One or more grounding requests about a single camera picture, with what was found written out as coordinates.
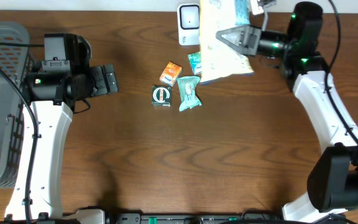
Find white blue snack bag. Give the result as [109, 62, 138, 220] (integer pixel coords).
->
[198, 0, 255, 85]

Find small teal box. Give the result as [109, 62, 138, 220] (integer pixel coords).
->
[188, 52, 202, 75]

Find black round-logo packet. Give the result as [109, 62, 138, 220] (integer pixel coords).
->
[152, 85, 172, 106]

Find small orange box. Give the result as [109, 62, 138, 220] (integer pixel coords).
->
[159, 62, 183, 87]

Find teal candy pouch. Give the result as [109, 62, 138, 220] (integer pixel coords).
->
[177, 76, 202, 111]

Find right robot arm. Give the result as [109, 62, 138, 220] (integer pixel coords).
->
[216, 1, 358, 223]

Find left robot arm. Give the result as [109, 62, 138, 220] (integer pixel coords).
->
[3, 34, 119, 223]

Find white barcode scanner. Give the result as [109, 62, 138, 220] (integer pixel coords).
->
[177, 3, 200, 46]

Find grey plastic shopping basket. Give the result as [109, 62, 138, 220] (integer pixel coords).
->
[0, 22, 34, 188]

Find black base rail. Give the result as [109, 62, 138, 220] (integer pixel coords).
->
[0, 207, 358, 224]

